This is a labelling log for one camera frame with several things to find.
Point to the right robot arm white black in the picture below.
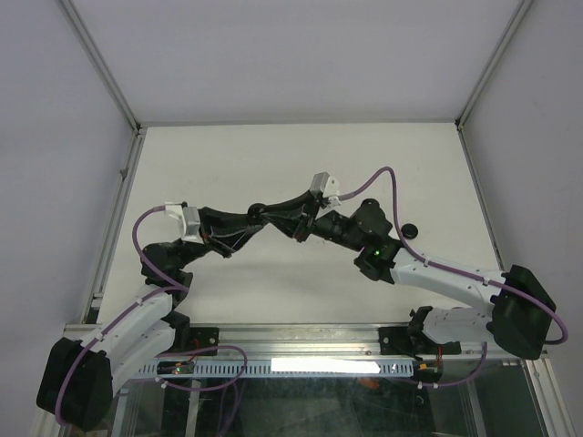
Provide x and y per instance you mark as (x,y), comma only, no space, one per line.
(510,308)

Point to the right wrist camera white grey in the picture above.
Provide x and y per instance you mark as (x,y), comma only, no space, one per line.
(325,189)

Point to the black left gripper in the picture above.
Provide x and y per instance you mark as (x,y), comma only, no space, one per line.
(226,232)

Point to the aluminium frame post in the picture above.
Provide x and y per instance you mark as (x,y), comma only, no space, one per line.
(508,35)
(98,62)

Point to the white slotted cable duct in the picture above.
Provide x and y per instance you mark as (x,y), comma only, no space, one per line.
(278,368)

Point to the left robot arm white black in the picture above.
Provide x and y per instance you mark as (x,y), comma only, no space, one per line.
(82,376)

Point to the wrist camera white grey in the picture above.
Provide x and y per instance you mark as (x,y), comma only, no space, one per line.
(188,221)
(325,189)

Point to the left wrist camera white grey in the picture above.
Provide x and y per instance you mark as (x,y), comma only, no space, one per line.
(188,221)

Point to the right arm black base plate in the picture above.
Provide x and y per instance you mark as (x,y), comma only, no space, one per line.
(395,340)

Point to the aluminium frame post right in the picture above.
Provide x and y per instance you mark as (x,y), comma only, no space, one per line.
(508,35)

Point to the aluminium frame post left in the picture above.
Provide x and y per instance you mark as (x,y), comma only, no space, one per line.
(98,62)

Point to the black earbud with case lid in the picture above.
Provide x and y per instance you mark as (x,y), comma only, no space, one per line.
(256,214)

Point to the black round charging case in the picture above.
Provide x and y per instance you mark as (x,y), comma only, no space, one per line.
(410,231)

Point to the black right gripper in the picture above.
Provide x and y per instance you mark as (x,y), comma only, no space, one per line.
(287,218)

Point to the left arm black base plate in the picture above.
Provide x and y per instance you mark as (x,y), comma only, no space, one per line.
(196,338)

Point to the aluminium mounting rail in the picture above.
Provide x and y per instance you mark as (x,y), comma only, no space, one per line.
(265,341)

